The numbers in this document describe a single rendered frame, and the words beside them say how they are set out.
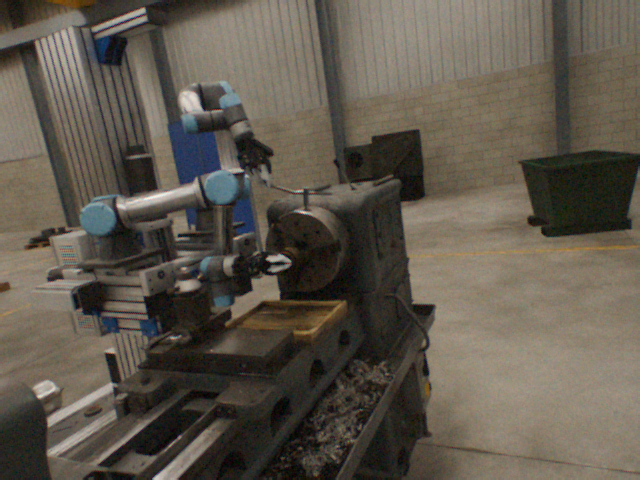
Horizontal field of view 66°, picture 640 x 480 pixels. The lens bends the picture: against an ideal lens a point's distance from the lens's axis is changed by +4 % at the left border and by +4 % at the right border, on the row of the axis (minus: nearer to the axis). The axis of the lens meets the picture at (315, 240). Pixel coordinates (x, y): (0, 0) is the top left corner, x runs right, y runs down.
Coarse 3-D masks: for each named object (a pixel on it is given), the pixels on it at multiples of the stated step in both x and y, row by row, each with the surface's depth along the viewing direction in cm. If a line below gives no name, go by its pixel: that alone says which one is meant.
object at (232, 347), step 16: (160, 336) 147; (224, 336) 138; (240, 336) 136; (256, 336) 134; (272, 336) 133; (288, 336) 132; (160, 352) 136; (176, 352) 133; (192, 352) 131; (208, 352) 129; (224, 352) 127; (240, 352) 125; (256, 352) 124; (272, 352) 125; (224, 368) 128; (240, 368) 125; (256, 368) 123
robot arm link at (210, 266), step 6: (204, 258) 180; (210, 258) 178; (216, 258) 177; (222, 258) 175; (204, 264) 178; (210, 264) 176; (216, 264) 175; (222, 264) 174; (204, 270) 178; (210, 270) 176; (216, 270) 175; (222, 270) 174; (210, 276) 177; (216, 276) 176; (222, 276) 177; (228, 276) 177
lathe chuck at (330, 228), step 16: (304, 208) 185; (272, 224) 185; (288, 224) 181; (304, 224) 178; (320, 224) 175; (336, 224) 181; (272, 240) 186; (304, 240) 180; (320, 240) 177; (336, 240) 175; (336, 256) 176; (304, 272) 183; (320, 272) 180; (336, 272) 178; (304, 288) 185; (320, 288) 182
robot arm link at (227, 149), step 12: (204, 84) 214; (216, 84) 215; (228, 84) 217; (204, 96) 213; (216, 96) 214; (204, 108) 216; (216, 108) 215; (216, 132) 219; (228, 132) 219; (228, 144) 220; (228, 156) 220; (228, 168) 221; (240, 168) 225; (240, 180) 222; (240, 192) 223
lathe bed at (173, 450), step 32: (352, 320) 185; (320, 352) 159; (352, 352) 180; (320, 384) 156; (128, 416) 124; (160, 416) 122; (192, 416) 128; (288, 416) 140; (96, 448) 115; (128, 448) 113; (160, 448) 125; (192, 448) 105; (224, 448) 112; (256, 448) 123
